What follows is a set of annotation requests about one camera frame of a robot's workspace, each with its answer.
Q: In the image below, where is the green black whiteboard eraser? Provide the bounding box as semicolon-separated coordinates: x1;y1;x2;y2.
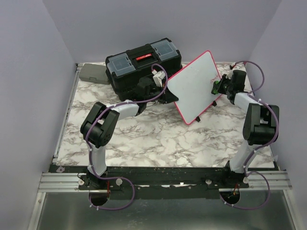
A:
211;81;219;93

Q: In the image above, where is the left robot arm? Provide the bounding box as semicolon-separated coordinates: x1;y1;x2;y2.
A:
80;74;178;189

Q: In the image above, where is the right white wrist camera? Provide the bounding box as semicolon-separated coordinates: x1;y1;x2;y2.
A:
226;63;236;79

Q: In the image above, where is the black plastic toolbox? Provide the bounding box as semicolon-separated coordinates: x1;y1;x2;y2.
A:
106;38;182;101

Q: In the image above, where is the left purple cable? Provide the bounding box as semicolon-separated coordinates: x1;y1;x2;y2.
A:
85;63;168;211

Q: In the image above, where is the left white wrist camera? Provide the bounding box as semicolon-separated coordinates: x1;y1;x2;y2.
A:
152;70;165;87

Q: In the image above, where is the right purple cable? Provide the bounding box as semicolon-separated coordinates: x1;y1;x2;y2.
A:
229;60;280;209

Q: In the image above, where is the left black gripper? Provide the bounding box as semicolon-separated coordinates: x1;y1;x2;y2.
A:
145;84;179;105

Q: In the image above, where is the aluminium frame rail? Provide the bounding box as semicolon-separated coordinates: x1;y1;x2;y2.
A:
28;63;83;230

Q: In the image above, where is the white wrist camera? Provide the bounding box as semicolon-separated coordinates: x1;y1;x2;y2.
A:
226;63;236;79
152;70;165;87

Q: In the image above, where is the pink framed whiteboard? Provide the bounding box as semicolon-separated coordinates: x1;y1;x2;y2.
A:
167;50;221;125

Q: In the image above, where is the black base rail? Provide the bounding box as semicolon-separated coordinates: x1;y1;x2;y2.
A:
49;165;261;201

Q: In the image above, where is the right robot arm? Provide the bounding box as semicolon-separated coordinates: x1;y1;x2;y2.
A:
211;69;279;188

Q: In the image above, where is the grey plastic case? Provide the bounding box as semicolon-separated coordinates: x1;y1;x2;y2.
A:
79;63;110;85

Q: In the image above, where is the purple cable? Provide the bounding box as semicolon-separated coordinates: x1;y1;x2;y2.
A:
85;63;168;211
229;60;280;209

